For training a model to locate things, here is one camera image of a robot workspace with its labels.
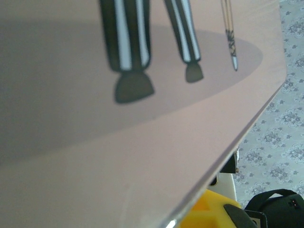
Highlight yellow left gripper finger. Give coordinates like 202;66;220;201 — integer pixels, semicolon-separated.
177;189;258;228

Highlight white plastic part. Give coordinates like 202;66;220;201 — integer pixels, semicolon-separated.
210;146;239;203

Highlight pink cartoon wedding box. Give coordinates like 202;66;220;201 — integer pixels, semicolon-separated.
0;0;286;228

